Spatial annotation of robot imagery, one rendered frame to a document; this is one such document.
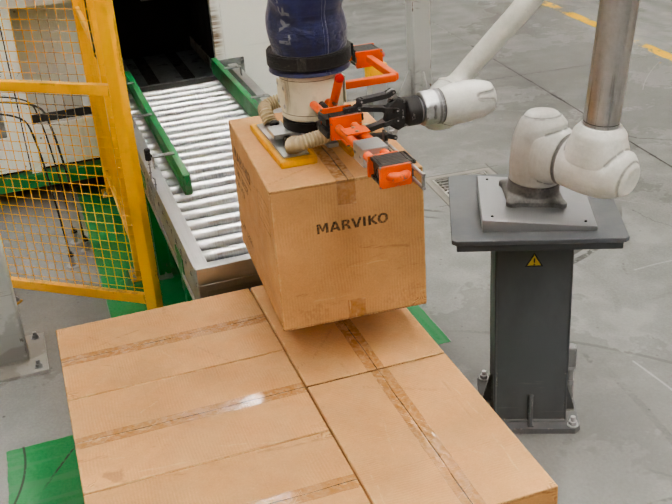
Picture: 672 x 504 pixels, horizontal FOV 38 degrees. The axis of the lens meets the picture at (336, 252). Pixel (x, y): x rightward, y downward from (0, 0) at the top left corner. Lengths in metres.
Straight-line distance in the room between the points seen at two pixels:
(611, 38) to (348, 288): 0.95
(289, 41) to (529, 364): 1.32
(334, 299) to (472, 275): 1.72
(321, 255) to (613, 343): 1.59
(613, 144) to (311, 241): 0.89
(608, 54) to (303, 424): 1.25
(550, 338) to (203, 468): 1.28
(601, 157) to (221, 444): 1.28
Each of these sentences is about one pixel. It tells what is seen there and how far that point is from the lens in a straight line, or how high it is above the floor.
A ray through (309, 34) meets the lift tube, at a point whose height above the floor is 1.39.
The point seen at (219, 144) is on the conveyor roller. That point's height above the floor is 0.53.
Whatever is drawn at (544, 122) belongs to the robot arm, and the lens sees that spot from 2.89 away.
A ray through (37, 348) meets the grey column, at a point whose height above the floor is 0.01.
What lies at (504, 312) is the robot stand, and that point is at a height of 0.43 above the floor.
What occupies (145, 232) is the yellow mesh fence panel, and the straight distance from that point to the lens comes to 3.84.
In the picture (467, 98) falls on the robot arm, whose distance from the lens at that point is 2.51.
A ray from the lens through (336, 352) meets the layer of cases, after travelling 2.71.
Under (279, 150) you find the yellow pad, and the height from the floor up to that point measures 1.09.
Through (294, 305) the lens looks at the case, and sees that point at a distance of 2.55.
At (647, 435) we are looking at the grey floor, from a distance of 3.35.
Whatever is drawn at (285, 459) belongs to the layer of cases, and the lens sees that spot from 2.35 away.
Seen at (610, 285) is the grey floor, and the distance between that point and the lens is 4.19.
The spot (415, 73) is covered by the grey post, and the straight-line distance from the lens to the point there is 6.28.
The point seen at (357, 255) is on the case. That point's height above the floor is 0.85.
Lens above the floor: 2.00
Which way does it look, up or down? 27 degrees down
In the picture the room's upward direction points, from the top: 4 degrees counter-clockwise
